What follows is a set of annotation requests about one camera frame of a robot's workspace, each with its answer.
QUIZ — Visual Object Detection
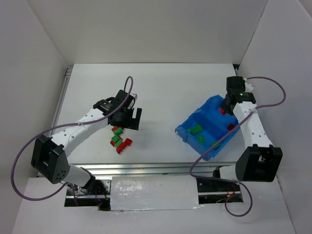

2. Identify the green lego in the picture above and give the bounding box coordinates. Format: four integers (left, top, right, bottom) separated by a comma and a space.
113, 127, 124, 136

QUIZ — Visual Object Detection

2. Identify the red arch lego piece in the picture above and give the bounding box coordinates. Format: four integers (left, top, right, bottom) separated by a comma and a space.
219, 108, 227, 115

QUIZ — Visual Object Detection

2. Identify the red rounded lego brick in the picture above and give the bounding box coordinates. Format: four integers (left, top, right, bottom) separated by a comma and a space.
227, 123, 235, 131

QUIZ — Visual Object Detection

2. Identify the green rounded lego brick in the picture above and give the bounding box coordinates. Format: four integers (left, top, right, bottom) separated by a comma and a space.
187, 127, 201, 135

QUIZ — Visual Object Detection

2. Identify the green 2x4 lego brick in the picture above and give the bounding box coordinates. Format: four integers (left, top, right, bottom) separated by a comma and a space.
211, 141, 220, 149

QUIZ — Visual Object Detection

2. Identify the small green lego cube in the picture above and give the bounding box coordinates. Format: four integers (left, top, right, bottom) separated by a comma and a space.
197, 135, 206, 145

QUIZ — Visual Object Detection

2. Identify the green 2x3 lego brick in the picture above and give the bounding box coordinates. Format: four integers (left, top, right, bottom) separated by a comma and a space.
192, 123, 203, 134

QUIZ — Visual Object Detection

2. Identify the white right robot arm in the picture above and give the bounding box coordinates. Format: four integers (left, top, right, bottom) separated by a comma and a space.
218, 76, 286, 182

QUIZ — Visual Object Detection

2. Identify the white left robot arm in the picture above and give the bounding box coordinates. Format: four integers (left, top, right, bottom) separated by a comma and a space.
31, 90, 142, 193

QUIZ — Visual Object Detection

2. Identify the green lego brick lower stack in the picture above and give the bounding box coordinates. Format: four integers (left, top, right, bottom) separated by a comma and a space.
110, 135, 123, 148

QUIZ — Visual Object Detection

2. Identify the red long toothed lego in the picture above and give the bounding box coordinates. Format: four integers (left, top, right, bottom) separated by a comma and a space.
116, 138, 133, 154

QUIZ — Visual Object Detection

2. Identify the blue plastic divided bin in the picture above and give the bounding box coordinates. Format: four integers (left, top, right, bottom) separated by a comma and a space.
175, 95, 238, 155

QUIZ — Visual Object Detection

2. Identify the white foil cover sheet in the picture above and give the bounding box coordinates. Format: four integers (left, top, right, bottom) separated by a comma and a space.
110, 175, 199, 211

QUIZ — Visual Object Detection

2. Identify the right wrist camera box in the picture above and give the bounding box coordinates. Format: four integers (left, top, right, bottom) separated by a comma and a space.
243, 78, 254, 93

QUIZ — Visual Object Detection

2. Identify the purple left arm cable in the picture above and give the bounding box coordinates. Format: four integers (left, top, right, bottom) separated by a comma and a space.
10, 76, 134, 208

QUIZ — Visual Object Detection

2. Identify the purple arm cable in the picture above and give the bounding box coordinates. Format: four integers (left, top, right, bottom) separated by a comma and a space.
10, 76, 134, 208
189, 76, 287, 217

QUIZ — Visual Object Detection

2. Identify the aluminium front rail frame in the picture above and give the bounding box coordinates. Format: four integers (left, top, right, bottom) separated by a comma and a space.
74, 162, 234, 178

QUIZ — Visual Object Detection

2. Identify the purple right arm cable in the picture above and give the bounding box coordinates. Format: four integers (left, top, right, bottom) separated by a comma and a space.
189, 76, 287, 217

